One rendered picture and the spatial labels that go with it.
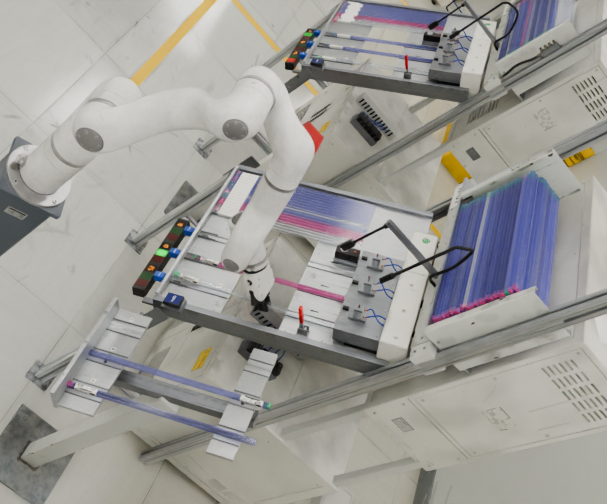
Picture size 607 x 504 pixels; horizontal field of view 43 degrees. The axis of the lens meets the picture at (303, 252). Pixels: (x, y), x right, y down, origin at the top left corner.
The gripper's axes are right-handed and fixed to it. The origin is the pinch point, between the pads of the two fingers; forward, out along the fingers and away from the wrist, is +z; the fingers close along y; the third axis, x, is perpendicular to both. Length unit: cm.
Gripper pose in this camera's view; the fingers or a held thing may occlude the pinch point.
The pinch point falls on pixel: (263, 303)
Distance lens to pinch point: 227.1
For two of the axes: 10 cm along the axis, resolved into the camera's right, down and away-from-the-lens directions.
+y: 3.6, -6.3, 6.9
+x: -9.2, -1.2, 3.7
